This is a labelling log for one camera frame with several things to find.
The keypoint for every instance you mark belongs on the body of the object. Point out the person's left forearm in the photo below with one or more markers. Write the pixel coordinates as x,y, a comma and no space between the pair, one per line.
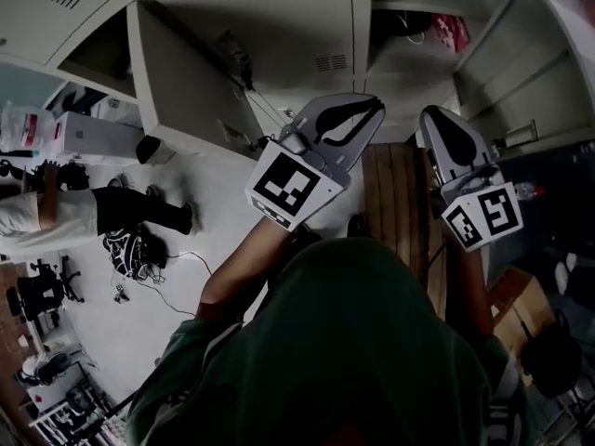
246,272

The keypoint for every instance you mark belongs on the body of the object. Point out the wooden slat platform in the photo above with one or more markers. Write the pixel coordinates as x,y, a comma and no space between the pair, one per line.
395,212

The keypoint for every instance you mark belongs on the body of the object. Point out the person's right forearm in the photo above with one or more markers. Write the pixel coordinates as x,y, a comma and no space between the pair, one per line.
469,291

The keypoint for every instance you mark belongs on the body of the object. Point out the grey metal locker door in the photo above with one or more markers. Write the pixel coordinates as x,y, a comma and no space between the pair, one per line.
279,26
186,86
511,86

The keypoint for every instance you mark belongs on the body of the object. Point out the person's green shirt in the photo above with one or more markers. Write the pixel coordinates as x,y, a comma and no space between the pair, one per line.
334,351

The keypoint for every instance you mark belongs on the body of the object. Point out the clear water jug red label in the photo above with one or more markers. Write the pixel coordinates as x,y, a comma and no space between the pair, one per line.
23,126

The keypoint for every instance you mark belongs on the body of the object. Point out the black office chair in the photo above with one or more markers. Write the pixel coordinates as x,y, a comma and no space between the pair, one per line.
42,286

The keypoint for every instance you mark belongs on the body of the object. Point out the person's black shoe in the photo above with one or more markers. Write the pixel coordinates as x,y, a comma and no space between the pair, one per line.
358,226

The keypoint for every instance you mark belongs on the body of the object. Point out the white side table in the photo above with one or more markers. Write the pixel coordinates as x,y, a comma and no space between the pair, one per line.
93,100

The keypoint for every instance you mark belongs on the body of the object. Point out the white trash bin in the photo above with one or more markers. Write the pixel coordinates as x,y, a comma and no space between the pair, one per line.
155,151

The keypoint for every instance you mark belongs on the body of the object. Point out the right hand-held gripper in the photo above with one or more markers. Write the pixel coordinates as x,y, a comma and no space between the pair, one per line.
483,216

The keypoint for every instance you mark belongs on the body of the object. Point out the brown cardboard box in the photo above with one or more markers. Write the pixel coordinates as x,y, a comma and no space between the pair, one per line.
516,314

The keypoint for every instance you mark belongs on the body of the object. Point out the red label plastic bottle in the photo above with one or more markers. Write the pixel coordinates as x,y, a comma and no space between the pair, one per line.
530,192

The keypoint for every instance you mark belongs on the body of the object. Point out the red bag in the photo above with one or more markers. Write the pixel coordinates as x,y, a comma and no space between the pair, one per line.
451,33

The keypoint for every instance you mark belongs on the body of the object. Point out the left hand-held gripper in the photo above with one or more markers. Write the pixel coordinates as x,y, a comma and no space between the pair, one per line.
283,188

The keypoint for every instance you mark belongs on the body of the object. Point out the black framed window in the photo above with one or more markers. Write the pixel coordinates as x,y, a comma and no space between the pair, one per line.
23,84

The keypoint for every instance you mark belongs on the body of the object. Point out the white box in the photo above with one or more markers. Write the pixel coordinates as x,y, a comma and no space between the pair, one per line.
102,137

